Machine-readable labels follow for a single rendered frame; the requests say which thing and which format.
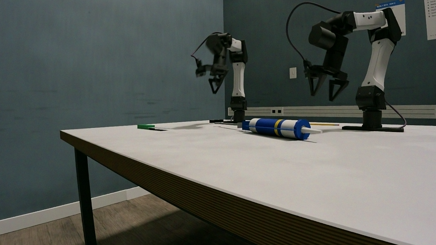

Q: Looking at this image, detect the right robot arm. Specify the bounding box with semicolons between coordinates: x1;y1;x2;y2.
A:
196;32;248;124

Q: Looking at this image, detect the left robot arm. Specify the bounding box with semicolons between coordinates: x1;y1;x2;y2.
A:
308;7;404;132

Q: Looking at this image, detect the white cartridge tube with blue and yellow bands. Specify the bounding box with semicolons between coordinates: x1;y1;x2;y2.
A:
249;118;322;139

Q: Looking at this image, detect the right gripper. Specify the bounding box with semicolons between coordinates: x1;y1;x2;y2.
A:
197;55;229;93

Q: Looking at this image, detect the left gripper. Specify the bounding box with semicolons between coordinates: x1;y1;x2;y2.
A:
303;50;349;101

